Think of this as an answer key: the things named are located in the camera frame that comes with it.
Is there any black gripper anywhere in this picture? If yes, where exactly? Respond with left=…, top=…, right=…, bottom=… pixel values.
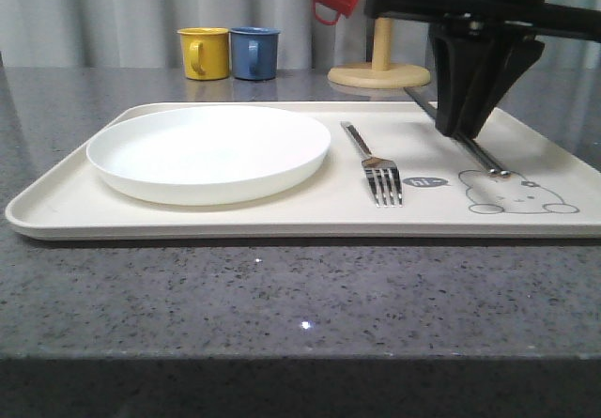
left=364, top=0, right=600, bottom=138

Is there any silver chopstick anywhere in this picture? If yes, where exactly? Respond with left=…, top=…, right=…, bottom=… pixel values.
left=456, top=132, right=511, bottom=178
left=404, top=87, right=511, bottom=177

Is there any silver fork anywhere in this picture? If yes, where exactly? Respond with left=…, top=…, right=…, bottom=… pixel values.
left=340, top=121, right=403, bottom=208

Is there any white round plate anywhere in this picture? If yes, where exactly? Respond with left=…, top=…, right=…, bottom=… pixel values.
left=86, top=105, right=331, bottom=206

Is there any wooden mug tree stand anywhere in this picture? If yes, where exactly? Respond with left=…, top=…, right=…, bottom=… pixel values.
left=317, top=5, right=431, bottom=89

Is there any cream rabbit tray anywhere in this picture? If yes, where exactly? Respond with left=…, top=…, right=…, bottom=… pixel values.
left=6, top=101, right=600, bottom=240

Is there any blue mug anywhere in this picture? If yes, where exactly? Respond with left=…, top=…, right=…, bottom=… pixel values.
left=229, top=26, right=280, bottom=81

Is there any yellow mug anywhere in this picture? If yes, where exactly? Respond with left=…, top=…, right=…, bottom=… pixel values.
left=177, top=27, right=230, bottom=81

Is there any grey curtain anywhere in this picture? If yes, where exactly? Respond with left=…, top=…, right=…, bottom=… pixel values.
left=0, top=0, right=601, bottom=70

